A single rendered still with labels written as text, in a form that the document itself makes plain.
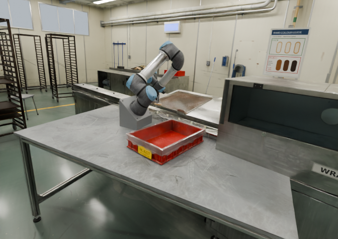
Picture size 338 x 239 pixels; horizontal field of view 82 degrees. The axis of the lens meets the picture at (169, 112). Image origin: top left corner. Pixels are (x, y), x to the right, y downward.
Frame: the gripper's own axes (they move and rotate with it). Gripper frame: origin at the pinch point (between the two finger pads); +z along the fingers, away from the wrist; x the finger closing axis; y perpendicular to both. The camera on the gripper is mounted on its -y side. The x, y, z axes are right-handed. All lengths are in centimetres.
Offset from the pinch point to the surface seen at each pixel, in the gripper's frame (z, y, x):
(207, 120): 3, -58, 29
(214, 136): 3, -66, 55
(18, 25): -109, 602, -338
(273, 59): -38, -114, -33
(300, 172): -1, -113, 90
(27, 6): -163, 584, -379
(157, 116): 2.7, -9.9, 30.3
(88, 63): 51, 520, -526
